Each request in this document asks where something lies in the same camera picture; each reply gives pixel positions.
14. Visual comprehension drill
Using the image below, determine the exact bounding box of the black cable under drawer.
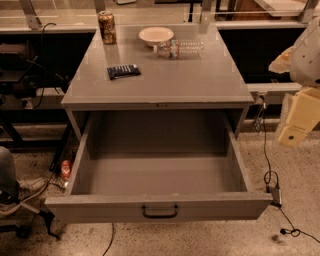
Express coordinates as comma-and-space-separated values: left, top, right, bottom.
101, 223, 116, 256

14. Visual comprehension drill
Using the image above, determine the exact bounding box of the black drawer handle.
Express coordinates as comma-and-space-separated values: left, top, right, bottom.
141, 206, 178, 219

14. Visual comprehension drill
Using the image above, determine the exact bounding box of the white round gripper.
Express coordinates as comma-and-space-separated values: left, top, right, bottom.
269, 17, 320, 147

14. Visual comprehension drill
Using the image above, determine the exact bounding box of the grey metal cabinet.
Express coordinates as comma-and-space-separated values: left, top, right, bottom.
62, 23, 253, 135

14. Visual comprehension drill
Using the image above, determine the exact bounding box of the black office chair base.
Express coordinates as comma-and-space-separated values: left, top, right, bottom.
0, 146, 59, 239

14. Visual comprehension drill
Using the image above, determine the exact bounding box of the clear plastic water bottle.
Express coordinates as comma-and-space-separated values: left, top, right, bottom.
153, 39, 204, 59

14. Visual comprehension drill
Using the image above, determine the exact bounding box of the black cable with adapter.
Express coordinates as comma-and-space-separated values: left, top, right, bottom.
253, 94, 320, 244

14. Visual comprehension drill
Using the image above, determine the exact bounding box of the white ceramic bowl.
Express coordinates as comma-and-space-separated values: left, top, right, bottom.
139, 27, 174, 47

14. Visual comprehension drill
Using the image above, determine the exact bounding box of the open grey top drawer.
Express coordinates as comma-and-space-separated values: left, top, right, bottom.
46, 110, 272, 223

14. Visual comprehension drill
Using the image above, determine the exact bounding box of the brown soda can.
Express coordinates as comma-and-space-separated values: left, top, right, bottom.
98, 10, 117, 44

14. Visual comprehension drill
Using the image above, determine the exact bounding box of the dark blue rxbar wrapper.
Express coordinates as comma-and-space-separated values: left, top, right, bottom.
107, 64, 141, 80

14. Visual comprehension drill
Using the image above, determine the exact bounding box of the red can on floor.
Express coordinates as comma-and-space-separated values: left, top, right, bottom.
61, 160, 73, 180

